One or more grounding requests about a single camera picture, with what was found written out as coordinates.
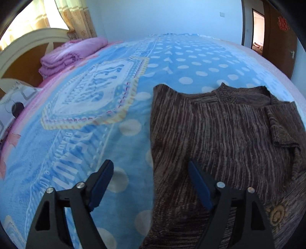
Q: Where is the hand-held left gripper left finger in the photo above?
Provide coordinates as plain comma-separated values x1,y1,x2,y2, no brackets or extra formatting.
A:
26,159,114,249

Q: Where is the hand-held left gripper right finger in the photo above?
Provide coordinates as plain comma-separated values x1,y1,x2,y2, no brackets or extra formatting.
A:
188,161,275,249

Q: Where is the brown striped knit sweater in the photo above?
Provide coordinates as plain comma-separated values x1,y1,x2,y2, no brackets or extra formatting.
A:
139,83,306,249

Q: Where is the blue polka dot blanket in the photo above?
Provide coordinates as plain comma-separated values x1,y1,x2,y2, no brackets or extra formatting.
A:
0,33,294,249

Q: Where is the white patterned pillow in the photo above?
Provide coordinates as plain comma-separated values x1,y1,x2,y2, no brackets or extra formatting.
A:
0,80,45,144

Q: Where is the folded pink quilt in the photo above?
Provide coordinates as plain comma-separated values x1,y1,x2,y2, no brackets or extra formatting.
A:
39,36,108,77

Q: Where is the white and wood headboard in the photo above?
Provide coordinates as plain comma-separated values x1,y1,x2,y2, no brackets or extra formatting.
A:
0,28,70,97

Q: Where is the sofa in next room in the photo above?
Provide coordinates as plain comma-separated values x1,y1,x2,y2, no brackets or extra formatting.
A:
253,42,264,56

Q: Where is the brown wooden door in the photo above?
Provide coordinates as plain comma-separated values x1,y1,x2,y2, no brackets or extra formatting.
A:
262,0,298,79

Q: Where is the yellow patterned curtain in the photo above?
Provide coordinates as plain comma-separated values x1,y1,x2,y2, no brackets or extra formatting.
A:
0,0,97,49

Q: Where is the red paper door decoration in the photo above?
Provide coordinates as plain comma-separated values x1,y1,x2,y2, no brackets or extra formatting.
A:
277,16,290,31

